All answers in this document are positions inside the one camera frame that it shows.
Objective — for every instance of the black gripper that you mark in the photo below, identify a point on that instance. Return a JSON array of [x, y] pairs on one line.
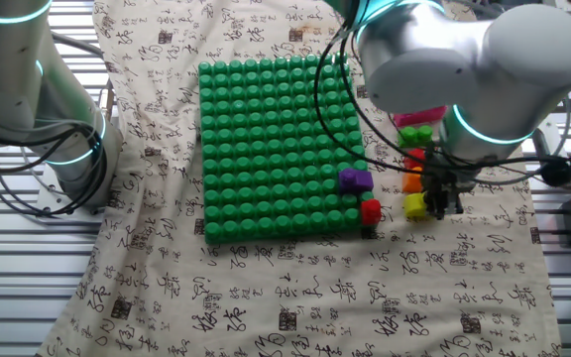
[[446, 183]]

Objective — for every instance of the small red one-stud block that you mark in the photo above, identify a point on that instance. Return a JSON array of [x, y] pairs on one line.
[[371, 212]]

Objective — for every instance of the purple one-stud block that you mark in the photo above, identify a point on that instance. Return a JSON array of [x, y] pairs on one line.
[[355, 181]]

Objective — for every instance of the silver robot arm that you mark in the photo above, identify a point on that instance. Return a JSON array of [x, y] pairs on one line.
[[464, 59]]

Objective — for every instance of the lime one-stud block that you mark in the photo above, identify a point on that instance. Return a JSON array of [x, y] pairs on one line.
[[415, 205]]

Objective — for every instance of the orange long one-stud block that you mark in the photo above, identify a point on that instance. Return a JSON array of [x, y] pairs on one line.
[[412, 181]]

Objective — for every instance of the red two-stud block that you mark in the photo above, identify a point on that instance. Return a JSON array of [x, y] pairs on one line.
[[414, 157]]

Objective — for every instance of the green two-stud block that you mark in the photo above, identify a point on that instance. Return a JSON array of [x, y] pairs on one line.
[[414, 136]]

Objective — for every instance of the magenta three-stud block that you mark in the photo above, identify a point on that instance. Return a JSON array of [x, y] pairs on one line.
[[417, 118]]

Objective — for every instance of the beige calligraphy print cloth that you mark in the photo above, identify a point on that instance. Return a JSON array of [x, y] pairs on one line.
[[315, 297]]

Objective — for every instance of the green studded baseplate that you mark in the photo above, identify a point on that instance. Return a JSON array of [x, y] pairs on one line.
[[275, 149]]

